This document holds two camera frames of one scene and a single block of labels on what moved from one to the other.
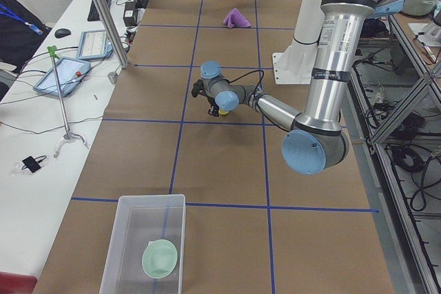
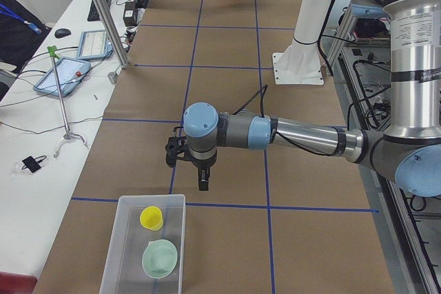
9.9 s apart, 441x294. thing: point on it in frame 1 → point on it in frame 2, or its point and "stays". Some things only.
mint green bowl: [159, 258] stays
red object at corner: [16, 284] stays
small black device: [33, 163] stays
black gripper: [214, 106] → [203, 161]
